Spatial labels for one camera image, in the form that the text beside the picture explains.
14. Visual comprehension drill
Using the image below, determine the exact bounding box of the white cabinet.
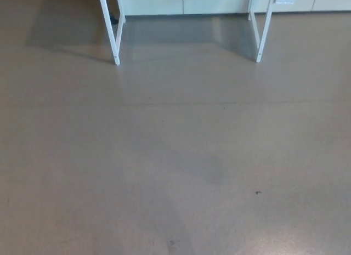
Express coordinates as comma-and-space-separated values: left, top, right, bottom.
115, 0, 351, 16

